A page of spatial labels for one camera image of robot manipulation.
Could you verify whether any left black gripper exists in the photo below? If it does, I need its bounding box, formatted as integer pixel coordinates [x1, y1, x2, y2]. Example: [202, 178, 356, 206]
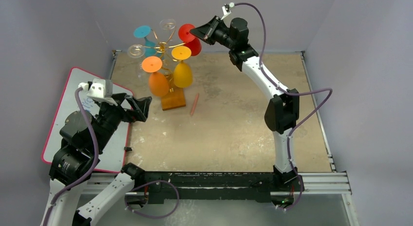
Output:
[93, 92, 151, 151]

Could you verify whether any red plastic wine glass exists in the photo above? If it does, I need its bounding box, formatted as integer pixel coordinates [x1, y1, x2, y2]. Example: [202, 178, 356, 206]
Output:
[178, 23, 202, 56]

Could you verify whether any orange plastic wine glass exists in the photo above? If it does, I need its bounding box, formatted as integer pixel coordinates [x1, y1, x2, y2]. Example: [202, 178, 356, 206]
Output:
[142, 56, 169, 97]

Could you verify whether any clear wine glass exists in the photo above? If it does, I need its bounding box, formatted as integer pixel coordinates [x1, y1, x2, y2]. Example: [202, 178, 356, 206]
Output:
[127, 44, 146, 73]
[159, 19, 176, 31]

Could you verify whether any yellow plastic wine glass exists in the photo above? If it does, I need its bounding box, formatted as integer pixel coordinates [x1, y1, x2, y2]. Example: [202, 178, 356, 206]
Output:
[171, 46, 193, 88]

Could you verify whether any blue plastic wine glass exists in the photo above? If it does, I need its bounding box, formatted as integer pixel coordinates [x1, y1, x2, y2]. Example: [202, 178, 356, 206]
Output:
[133, 25, 160, 57]

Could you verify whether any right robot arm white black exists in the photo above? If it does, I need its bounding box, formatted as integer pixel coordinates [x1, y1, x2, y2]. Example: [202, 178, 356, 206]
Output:
[189, 16, 300, 190]

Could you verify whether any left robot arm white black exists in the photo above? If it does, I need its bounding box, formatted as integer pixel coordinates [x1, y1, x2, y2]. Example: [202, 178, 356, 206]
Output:
[41, 89, 152, 226]

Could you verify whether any wooden rack base board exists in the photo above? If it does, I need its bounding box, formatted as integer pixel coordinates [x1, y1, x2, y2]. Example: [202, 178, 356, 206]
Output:
[161, 87, 186, 111]

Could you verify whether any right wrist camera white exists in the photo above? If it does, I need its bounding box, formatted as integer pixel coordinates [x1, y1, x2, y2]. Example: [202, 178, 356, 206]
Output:
[220, 2, 235, 20]

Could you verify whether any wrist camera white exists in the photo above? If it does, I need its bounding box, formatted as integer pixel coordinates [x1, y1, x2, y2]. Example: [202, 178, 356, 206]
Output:
[220, 2, 235, 20]
[78, 78, 118, 106]

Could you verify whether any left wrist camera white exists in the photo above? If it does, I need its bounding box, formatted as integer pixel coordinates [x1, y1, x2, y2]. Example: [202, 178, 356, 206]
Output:
[78, 78, 118, 106]

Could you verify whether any gold wire wine glass rack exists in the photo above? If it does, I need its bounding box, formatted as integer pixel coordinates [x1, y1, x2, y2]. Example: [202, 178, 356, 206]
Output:
[148, 28, 184, 76]

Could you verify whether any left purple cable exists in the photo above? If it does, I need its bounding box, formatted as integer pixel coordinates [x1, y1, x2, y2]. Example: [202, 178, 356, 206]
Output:
[42, 86, 99, 226]

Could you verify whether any whiteboard with pink frame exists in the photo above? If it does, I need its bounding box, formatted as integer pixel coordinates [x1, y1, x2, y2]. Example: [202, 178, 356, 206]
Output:
[41, 67, 130, 173]

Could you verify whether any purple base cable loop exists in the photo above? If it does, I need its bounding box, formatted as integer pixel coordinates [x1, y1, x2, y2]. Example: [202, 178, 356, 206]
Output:
[124, 180, 180, 219]

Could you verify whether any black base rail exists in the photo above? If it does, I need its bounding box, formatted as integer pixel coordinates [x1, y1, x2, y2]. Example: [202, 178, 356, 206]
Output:
[124, 162, 305, 206]

